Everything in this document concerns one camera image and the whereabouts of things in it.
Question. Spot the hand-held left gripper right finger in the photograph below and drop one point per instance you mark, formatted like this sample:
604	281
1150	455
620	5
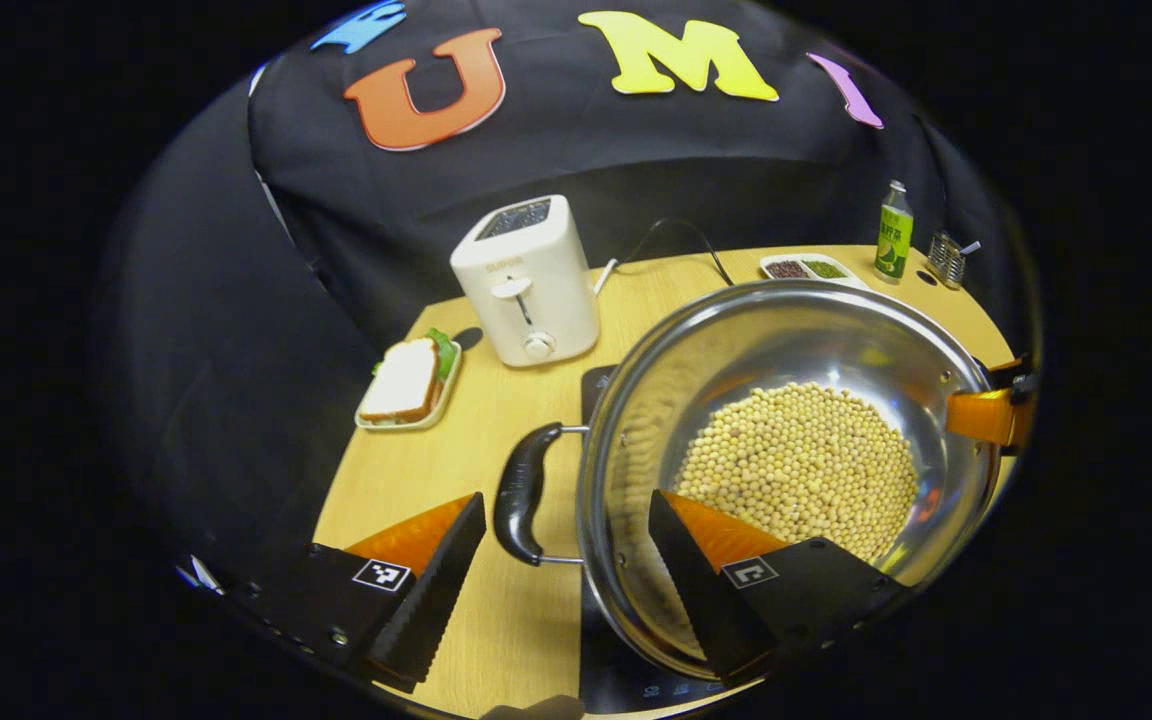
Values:
696	590

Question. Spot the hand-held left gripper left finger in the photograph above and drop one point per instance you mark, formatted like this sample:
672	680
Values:
431	600

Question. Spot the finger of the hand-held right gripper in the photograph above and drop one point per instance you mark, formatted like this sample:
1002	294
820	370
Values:
986	415

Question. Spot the black induction cooktop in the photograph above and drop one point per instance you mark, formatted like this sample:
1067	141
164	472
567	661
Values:
606	665

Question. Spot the pile of soybeans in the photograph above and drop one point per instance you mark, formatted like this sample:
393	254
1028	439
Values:
796	460

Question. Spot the small pale serving tray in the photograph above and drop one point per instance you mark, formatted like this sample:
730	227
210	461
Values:
436	405

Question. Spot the green label drink bottle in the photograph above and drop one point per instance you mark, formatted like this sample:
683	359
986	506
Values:
894	240

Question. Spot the sandwich with lettuce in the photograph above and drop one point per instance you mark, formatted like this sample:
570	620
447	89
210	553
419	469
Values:
404	378

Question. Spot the white divided dish with beans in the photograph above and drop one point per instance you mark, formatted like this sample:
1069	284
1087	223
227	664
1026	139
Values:
811	268

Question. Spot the white toaster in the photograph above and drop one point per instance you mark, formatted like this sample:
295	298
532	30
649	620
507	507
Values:
526	280

